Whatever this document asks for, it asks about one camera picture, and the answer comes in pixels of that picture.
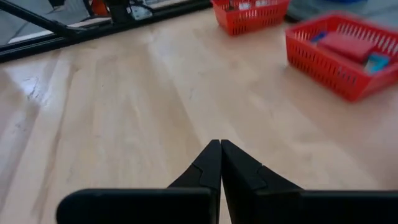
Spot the red plastic basket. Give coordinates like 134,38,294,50
211,0,290,37
284,13,398,103

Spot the blue digital timer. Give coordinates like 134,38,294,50
310,30,329,44

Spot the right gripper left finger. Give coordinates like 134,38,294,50
167,139,223,224

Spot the cyan rectangular block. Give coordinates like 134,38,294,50
364,52,391,75

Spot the red rectangular block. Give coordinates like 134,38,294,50
317,30,377,65

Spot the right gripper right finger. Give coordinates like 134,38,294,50
220,139,304,224

